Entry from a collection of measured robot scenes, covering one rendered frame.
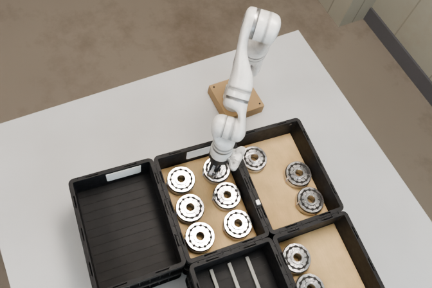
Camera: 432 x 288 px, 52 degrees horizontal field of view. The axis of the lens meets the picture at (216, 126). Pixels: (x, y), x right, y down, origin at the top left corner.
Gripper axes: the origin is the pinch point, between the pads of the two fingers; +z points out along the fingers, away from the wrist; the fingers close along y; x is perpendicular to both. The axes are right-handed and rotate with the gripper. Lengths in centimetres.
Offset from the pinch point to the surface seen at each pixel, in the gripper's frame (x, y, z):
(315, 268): 48, 13, 10
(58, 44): -136, -70, 95
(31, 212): -55, 40, 23
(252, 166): 12.0, -10.9, 7.5
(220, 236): 12.6, 18.8, 10.0
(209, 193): 1.7, 5.9, 10.2
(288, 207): 30.7, -3.3, 10.3
